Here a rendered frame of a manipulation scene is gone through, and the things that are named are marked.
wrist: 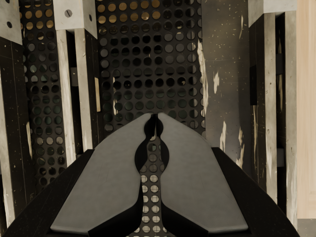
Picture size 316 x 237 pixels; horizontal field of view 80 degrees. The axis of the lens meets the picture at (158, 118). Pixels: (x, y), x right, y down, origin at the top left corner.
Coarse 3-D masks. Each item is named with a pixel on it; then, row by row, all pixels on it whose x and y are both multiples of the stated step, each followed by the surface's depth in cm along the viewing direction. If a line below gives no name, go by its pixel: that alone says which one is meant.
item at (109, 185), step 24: (144, 120) 11; (120, 144) 9; (144, 144) 10; (96, 168) 8; (120, 168) 8; (72, 192) 7; (96, 192) 7; (120, 192) 7; (72, 216) 6; (96, 216) 6; (120, 216) 6
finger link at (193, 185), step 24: (168, 120) 11; (168, 144) 9; (192, 144) 9; (168, 168) 8; (192, 168) 8; (216, 168) 8; (168, 192) 7; (192, 192) 7; (216, 192) 7; (168, 216) 7; (192, 216) 6; (216, 216) 6; (240, 216) 6
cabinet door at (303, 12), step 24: (312, 0) 40; (312, 24) 41; (312, 48) 41; (312, 72) 41; (312, 96) 42; (312, 120) 42; (312, 144) 42; (312, 168) 43; (312, 192) 43; (312, 216) 43
